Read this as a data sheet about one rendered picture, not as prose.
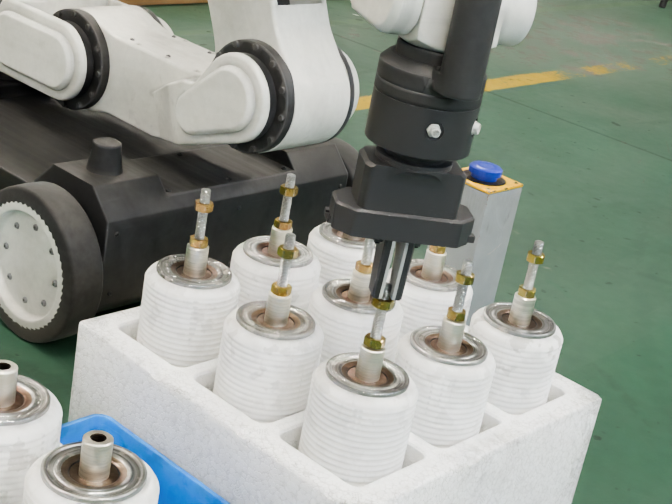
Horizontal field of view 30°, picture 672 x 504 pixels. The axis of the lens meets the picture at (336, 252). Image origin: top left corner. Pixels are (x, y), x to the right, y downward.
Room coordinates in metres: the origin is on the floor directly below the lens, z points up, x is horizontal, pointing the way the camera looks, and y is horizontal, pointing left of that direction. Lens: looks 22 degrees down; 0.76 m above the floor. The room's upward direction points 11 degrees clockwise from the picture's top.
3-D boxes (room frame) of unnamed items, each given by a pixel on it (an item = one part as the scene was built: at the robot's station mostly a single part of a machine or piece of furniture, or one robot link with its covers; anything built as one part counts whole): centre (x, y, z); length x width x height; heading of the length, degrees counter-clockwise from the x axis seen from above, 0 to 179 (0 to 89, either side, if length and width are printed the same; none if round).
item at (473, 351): (1.08, -0.12, 0.25); 0.08 x 0.08 x 0.01
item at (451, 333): (1.08, -0.12, 0.26); 0.02 x 0.02 x 0.03
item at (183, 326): (1.14, 0.13, 0.16); 0.10 x 0.10 x 0.18
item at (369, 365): (0.99, -0.05, 0.26); 0.02 x 0.02 x 0.03
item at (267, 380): (1.07, 0.04, 0.16); 0.10 x 0.10 x 0.18
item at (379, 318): (0.99, -0.05, 0.30); 0.01 x 0.01 x 0.08
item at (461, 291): (1.08, -0.12, 0.30); 0.01 x 0.01 x 0.08
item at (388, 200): (0.99, -0.05, 0.45); 0.13 x 0.10 x 0.12; 102
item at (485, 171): (1.43, -0.16, 0.32); 0.04 x 0.04 x 0.02
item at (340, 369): (0.99, -0.05, 0.25); 0.08 x 0.08 x 0.01
